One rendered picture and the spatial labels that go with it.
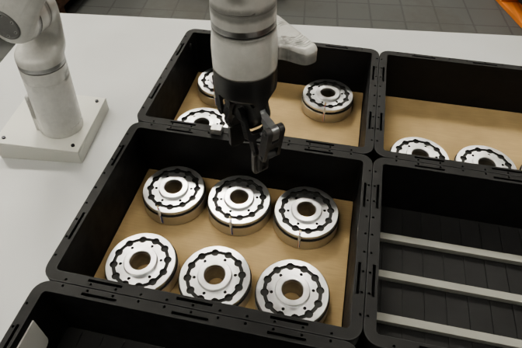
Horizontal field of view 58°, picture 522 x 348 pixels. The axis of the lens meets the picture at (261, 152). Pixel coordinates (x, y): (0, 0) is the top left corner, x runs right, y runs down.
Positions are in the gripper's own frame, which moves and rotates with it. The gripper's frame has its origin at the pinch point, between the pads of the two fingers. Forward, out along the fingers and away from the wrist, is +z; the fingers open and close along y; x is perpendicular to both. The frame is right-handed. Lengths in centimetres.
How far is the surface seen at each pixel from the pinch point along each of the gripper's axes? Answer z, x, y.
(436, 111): 17.4, 46.7, -3.3
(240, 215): 14.3, -1.6, -0.2
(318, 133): 17.3, 22.1, -10.9
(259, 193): 14.1, 3.2, -2.2
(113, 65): 30, 0, -73
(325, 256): 17.3, 6.6, 11.6
